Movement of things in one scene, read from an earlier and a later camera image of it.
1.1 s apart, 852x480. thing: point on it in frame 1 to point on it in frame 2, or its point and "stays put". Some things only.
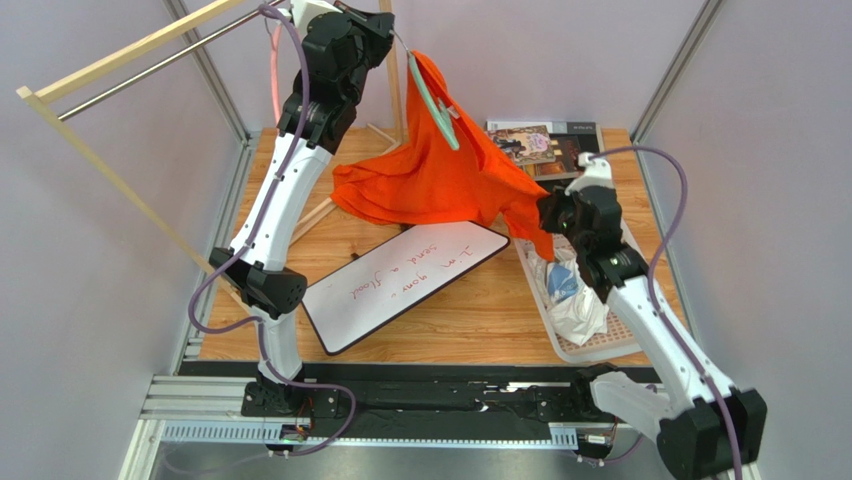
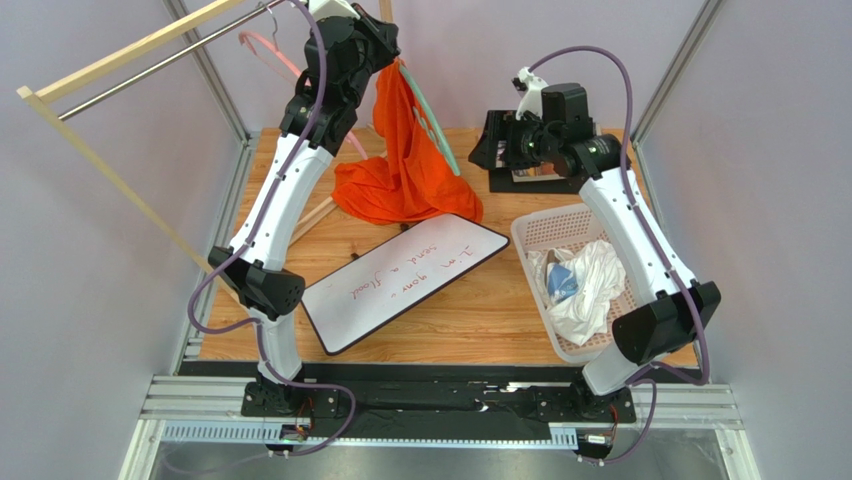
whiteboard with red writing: [394, 275] stays put
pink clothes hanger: [274, 48] to [252, 35]
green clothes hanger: [442, 110] to [430, 114]
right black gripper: [549, 212] to [490, 141]
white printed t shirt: [575, 311] stays put
